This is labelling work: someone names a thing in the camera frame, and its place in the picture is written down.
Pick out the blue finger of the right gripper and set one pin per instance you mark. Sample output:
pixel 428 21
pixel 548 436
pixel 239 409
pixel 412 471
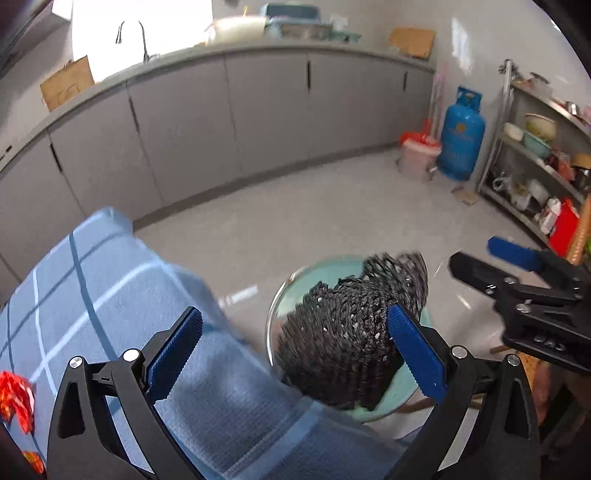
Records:
pixel 483 277
pixel 525 258

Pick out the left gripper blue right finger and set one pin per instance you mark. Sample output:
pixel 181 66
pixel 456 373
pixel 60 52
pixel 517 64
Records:
pixel 421 357

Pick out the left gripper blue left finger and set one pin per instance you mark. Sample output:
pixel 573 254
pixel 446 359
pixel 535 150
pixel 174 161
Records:
pixel 168 351

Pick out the black mesh net bag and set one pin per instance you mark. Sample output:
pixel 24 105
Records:
pixel 335 345

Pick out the orange snack wrapper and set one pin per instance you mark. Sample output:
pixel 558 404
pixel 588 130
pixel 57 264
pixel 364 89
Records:
pixel 17 401

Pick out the green enamel trash basin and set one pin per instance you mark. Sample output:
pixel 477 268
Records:
pixel 403 386

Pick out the grey kitchen counter cabinets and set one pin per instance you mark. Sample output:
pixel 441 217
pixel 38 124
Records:
pixel 194 123

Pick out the cardboard piece on floor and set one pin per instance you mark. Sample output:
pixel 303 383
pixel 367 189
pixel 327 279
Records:
pixel 465 195

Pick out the metal storage shelf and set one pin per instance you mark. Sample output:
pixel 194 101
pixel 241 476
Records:
pixel 538 167

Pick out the blue checked tablecloth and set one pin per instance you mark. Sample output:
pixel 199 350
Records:
pixel 132 371

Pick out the blue gas cylinder by shelf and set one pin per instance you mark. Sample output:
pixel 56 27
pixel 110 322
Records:
pixel 462 135

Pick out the white bucket with red bag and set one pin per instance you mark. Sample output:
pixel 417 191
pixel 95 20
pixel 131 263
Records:
pixel 419 153

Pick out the wooden cutting board right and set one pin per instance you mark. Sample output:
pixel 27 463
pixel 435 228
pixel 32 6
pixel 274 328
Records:
pixel 413 42

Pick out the green tray on counter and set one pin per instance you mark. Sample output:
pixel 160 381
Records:
pixel 345 36

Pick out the wooden cutting board by sink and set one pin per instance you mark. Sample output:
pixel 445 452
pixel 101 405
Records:
pixel 74 78

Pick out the blue dish rack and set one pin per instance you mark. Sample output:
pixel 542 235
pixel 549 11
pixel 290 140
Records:
pixel 295 21

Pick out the chrome sink faucet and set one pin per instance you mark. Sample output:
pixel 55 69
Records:
pixel 131 43

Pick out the white plastic tub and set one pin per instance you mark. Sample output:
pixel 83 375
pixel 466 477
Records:
pixel 235 29

